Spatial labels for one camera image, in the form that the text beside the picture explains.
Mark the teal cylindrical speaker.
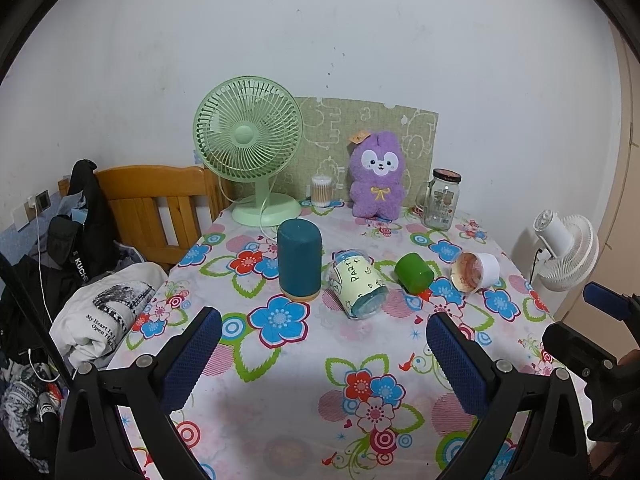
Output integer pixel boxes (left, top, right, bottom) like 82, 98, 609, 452
277, 218, 323, 303

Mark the white cup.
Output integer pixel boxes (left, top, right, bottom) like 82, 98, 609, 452
450, 252, 502, 294

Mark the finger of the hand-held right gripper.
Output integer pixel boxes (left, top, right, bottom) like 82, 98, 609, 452
584, 281, 640, 322
542, 320, 621, 387

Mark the green cup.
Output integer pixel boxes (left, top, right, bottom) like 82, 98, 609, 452
394, 252, 435, 295

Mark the floral tablecloth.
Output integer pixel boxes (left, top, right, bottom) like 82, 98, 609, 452
104, 198, 594, 480

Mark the wooden chair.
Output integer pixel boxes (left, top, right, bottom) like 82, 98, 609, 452
93, 163, 234, 272

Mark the white fan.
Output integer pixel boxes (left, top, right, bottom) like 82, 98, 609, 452
529, 208, 600, 292

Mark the cotton swab jar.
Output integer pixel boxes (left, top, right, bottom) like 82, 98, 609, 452
310, 173, 335, 208

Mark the white printed shirt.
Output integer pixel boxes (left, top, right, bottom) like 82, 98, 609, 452
48, 262, 169, 372

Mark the purple plush toy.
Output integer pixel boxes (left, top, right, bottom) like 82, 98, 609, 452
348, 130, 418, 221

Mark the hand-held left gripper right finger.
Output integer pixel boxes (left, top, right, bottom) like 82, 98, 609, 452
425, 311, 596, 480

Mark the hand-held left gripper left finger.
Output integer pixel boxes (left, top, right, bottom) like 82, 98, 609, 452
55, 306, 223, 480

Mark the green patterned board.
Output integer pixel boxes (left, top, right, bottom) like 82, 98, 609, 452
287, 95, 441, 209

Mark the printed glass cup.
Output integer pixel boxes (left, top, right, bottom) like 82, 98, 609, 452
327, 248, 390, 321

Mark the black rod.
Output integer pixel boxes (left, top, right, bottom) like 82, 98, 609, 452
0, 251, 77, 387

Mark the white charging cable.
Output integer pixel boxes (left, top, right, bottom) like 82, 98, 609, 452
27, 207, 76, 386

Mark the patterned dark cloth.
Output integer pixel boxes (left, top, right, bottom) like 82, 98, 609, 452
0, 359, 67, 463

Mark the black bag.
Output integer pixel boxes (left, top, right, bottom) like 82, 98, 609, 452
47, 158, 117, 287

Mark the glass jar with lid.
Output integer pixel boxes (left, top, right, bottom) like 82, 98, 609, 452
416, 168, 463, 231

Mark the green desk fan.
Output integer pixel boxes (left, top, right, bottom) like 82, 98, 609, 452
193, 76, 304, 228

